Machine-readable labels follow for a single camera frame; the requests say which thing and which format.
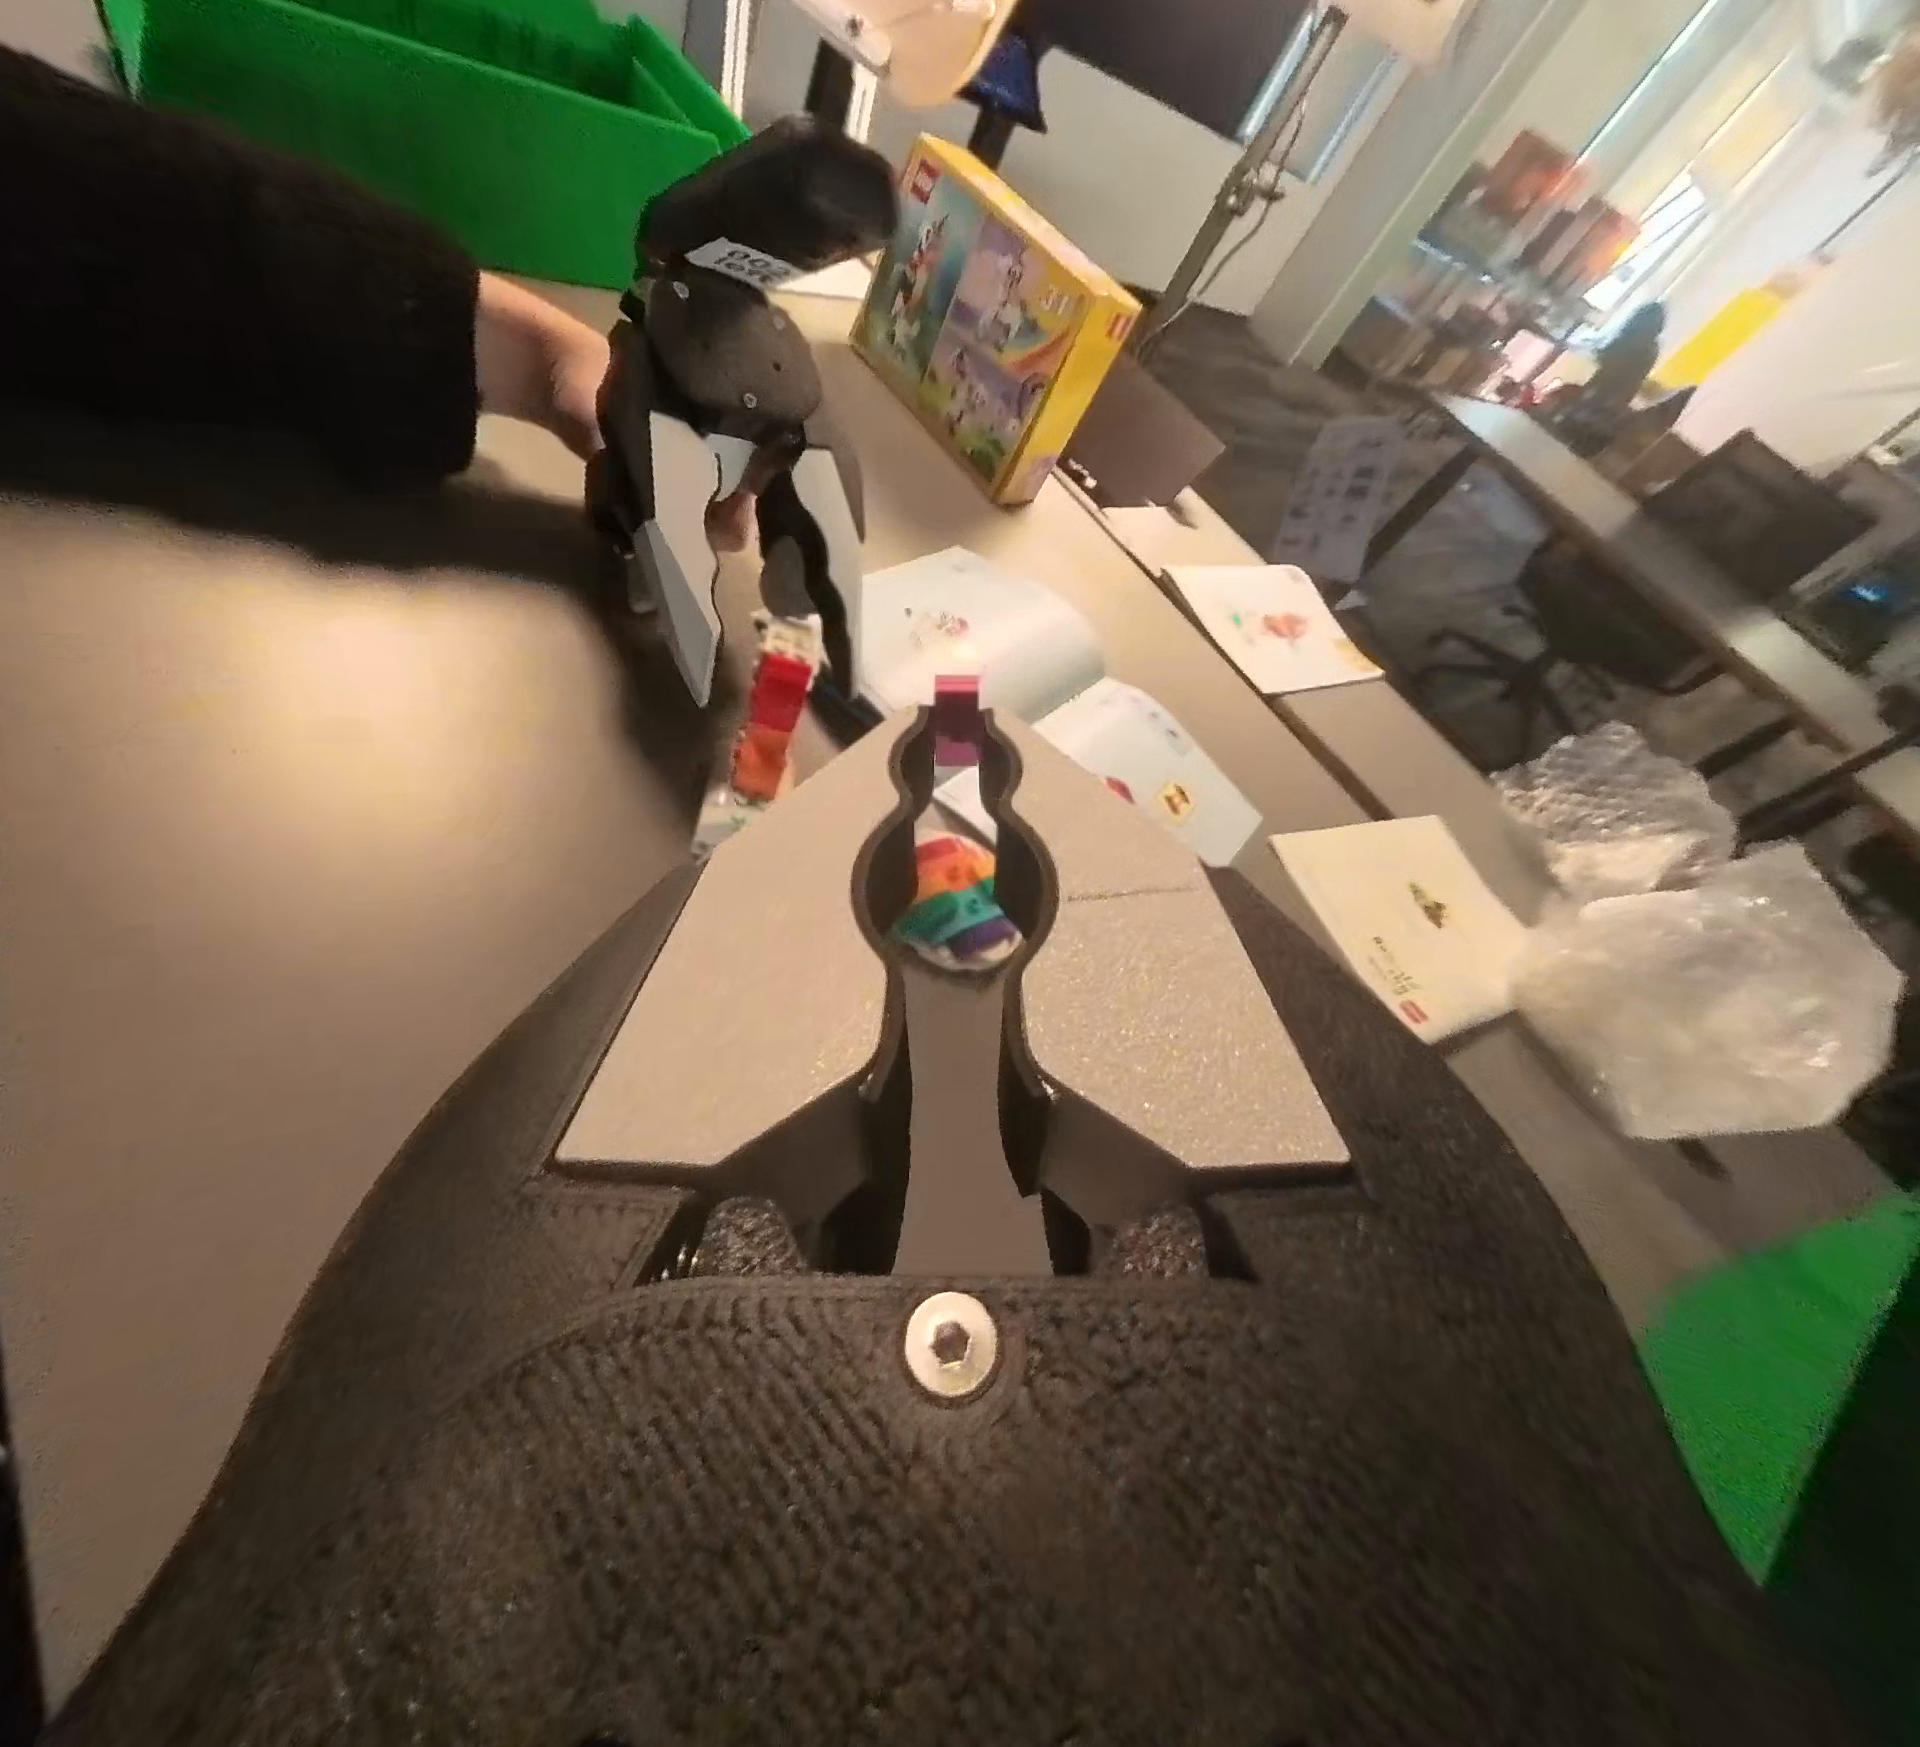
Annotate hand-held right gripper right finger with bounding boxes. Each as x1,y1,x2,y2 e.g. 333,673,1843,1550
978,707,1352,1228

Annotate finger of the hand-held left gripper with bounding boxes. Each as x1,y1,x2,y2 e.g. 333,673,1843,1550
633,404,735,711
756,426,870,702

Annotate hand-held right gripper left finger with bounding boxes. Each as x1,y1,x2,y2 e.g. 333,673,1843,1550
556,707,920,1265

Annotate person's left forearm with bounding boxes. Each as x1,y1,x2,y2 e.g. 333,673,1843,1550
0,44,484,503

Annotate yellow lego box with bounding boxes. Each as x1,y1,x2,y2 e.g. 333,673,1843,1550
847,130,1149,507

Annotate rainbow lego disc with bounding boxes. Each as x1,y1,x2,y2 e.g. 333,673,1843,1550
886,836,1024,977

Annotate person's left hand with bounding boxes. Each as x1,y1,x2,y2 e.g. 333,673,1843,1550
476,269,617,459

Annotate pale blue instruction booklet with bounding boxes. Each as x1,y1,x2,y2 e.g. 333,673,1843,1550
856,544,1266,872

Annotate white instruction booklet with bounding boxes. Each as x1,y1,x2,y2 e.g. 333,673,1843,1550
1267,813,1535,1046

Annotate black laptop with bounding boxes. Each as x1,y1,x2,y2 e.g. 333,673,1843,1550
1063,348,1229,507

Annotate green plastic bin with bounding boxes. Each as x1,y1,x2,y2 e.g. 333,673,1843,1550
74,0,752,294
1634,1190,1920,1589

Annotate white booklet red picture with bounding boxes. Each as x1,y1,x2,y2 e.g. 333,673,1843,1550
1160,561,1385,699

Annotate bubble wrap sheet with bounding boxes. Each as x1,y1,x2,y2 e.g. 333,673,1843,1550
1489,723,1742,902

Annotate clear plastic bag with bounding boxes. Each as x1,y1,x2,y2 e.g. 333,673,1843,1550
1506,840,1908,1143

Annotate white printed sheet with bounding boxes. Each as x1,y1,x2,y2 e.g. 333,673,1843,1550
1282,417,1444,583

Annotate grey light stand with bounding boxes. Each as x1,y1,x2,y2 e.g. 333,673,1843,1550
1139,0,1352,346

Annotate black office chair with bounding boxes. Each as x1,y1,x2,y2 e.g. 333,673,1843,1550
1410,544,1705,766

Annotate shelf of colourful boxes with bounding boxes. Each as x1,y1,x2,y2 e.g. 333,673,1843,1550
1417,127,1643,385

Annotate black monitor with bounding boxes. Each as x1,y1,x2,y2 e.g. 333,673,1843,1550
1638,426,1879,602

